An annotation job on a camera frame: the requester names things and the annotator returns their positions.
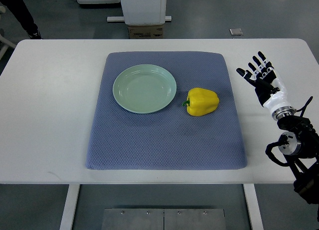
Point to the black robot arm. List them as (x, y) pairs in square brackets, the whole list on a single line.
[(298, 149)]

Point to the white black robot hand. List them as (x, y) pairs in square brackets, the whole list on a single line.
[(269, 87)]

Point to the person's dark trouser leg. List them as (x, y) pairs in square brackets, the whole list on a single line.
[(23, 16)]

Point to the yellow bell pepper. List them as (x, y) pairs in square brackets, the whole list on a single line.
[(201, 101)]

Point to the blue textured mat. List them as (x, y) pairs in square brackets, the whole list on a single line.
[(169, 139)]

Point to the metal base plate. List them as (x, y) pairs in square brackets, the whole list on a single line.
[(164, 219)]

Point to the white chair base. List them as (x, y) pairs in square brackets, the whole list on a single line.
[(5, 44)]

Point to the right white table leg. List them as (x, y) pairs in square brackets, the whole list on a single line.
[(253, 207)]

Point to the small grey floor plate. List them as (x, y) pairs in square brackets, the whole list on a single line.
[(236, 32)]

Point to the white table leg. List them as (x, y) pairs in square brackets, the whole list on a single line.
[(70, 207), (253, 207)]

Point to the light green plate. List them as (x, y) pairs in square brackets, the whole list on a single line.
[(144, 88)]

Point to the left white table leg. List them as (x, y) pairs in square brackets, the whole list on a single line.
[(70, 207)]

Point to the white machine column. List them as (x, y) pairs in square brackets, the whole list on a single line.
[(142, 12)]

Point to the cardboard box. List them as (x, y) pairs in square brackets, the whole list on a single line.
[(145, 31)]

